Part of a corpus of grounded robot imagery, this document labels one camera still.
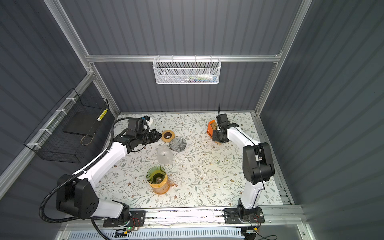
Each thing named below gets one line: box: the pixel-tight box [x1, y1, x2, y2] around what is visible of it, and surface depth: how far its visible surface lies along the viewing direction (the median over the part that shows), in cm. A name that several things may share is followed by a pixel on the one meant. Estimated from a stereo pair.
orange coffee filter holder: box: [207, 119, 216, 139], surface depth 104 cm
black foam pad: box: [63, 110, 104, 137], surface depth 77 cm
